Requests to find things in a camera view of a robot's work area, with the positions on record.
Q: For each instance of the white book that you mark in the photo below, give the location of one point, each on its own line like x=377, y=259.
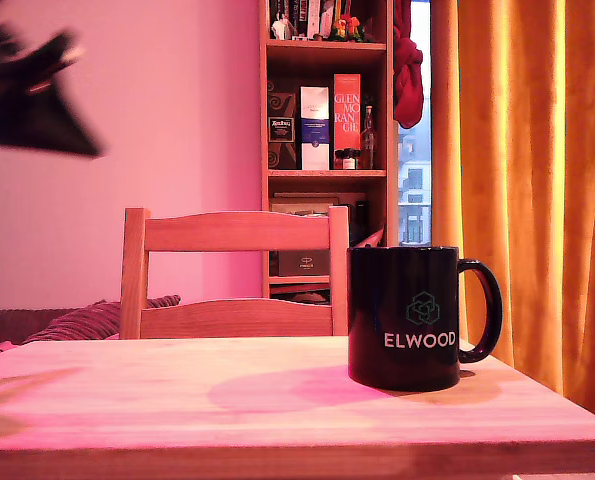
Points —
x=314, y=17

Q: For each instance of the white figurine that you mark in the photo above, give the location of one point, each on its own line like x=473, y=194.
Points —
x=281, y=27

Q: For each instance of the dark spiral print box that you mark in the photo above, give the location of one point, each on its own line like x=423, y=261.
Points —
x=281, y=100

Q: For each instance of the red knotted curtain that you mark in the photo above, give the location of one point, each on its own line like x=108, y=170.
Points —
x=408, y=85

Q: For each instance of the wooden bookshelf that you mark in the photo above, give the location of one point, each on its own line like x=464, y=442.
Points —
x=328, y=173

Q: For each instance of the dark sofa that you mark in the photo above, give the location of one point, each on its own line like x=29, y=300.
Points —
x=7, y=325

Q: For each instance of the black mug with Elwood print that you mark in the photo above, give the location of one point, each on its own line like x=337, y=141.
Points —
x=404, y=280

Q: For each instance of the black Parker box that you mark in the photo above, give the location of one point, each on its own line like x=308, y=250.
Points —
x=304, y=262

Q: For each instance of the white and blue box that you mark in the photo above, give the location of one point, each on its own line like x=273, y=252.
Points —
x=315, y=130

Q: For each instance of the black upright box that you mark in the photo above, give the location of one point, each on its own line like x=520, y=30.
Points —
x=362, y=220

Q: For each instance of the black book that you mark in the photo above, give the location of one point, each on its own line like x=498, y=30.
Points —
x=301, y=15

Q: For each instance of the orange curtain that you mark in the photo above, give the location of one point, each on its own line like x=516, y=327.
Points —
x=527, y=150

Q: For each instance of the red Glenmorangie box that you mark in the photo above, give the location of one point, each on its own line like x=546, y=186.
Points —
x=347, y=115

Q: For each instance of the wooden chair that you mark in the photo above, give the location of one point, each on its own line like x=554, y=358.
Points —
x=229, y=233

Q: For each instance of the clear glass bottle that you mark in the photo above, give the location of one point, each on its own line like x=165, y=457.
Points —
x=368, y=145

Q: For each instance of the colourful figurine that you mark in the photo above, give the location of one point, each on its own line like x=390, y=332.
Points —
x=347, y=27

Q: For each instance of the small labelled jar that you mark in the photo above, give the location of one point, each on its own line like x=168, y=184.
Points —
x=350, y=161

